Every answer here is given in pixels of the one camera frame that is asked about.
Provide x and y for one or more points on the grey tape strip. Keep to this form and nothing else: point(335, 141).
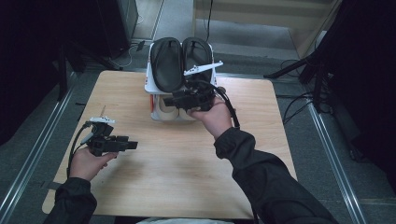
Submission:
point(49, 185)

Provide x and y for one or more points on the person's grey clothing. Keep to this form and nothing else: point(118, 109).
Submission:
point(186, 221)

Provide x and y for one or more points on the metal floor rail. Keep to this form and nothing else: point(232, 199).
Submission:
point(34, 149)
point(332, 155)

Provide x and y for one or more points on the black tripod stand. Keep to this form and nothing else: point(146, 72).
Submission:
point(317, 84)

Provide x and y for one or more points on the dark cabinet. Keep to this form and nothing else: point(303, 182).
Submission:
point(115, 25)

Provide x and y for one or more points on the person's right hand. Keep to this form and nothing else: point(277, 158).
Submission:
point(218, 119)

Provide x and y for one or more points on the light wooden partition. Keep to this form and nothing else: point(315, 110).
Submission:
point(311, 37)

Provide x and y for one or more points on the person's left hand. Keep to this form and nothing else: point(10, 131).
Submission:
point(87, 165)

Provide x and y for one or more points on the black flip-flop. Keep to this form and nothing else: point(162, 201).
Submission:
point(197, 53)
point(166, 65)

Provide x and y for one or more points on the cream clog shoe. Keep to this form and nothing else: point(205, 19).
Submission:
point(185, 116)
point(166, 112)

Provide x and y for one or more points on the black curtain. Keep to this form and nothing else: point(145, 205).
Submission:
point(367, 77)

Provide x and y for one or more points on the white shoe rack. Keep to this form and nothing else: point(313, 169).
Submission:
point(149, 85)

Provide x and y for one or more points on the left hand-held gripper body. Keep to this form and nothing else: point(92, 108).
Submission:
point(102, 140)

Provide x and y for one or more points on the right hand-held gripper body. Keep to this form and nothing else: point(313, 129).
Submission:
point(199, 98)

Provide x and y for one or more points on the black metal stand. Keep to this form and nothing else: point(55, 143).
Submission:
point(62, 74)

